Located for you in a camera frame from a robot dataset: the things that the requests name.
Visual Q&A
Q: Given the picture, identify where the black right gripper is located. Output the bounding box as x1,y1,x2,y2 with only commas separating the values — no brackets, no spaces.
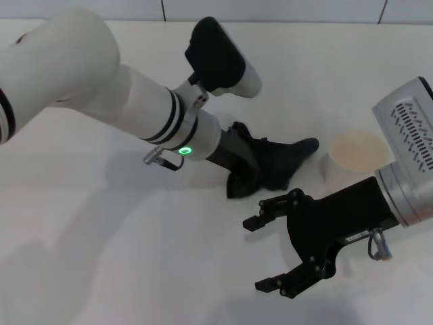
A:
242,176,399,299

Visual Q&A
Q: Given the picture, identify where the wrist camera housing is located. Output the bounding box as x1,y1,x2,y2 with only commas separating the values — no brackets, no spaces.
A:
184,16,263,100
371,76,433,174

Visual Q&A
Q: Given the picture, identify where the arm connector cable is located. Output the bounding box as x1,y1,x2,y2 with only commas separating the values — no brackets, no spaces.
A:
142,147,185,171
367,228,393,261

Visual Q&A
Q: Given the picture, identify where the dark blue rag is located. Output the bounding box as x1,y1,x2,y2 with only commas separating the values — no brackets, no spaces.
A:
225,120,321,200

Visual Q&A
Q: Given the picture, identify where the left wrist camera housing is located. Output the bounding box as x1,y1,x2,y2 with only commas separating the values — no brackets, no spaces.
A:
184,16,263,100

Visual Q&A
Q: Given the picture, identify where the left arm connector cable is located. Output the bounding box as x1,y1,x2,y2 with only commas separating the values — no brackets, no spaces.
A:
142,147,185,171

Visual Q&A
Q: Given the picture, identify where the right arm connector cable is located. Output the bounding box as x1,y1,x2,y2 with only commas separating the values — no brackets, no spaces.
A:
367,228,393,261

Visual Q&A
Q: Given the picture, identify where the white paper cup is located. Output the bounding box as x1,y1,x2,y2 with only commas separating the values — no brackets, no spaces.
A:
319,129,395,183

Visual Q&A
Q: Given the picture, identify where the right wrist camera housing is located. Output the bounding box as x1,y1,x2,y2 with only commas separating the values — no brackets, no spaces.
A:
371,76,433,174

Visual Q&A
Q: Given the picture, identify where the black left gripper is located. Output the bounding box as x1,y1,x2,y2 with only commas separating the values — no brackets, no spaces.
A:
205,128,260,175

